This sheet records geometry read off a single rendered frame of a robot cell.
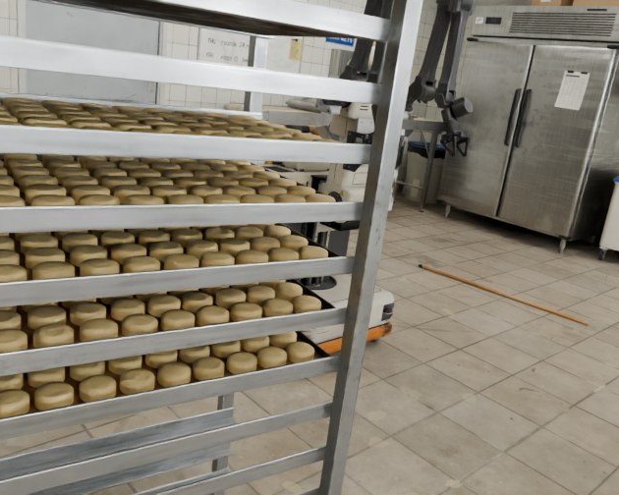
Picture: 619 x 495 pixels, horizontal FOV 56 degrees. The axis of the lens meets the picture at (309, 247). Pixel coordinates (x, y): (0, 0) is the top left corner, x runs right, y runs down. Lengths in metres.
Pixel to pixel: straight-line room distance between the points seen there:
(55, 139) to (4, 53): 0.10
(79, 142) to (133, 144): 0.06
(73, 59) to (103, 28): 4.09
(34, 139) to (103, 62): 0.12
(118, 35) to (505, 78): 3.34
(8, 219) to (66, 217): 0.06
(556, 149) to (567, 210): 0.53
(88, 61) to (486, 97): 5.27
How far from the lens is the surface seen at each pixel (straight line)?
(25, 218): 0.73
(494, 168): 5.74
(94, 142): 0.73
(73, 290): 0.77
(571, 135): 5.43
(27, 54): 0.71
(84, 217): 0.74
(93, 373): 0.94
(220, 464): 1.59
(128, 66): 0.73
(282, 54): 5.64
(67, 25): 4.70
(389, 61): 0.89
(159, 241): 0.95
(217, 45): 5.22
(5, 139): 0.71
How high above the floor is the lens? 1.25
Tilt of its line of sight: 17 degrees down
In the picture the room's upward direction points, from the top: 7 degrees clockwise
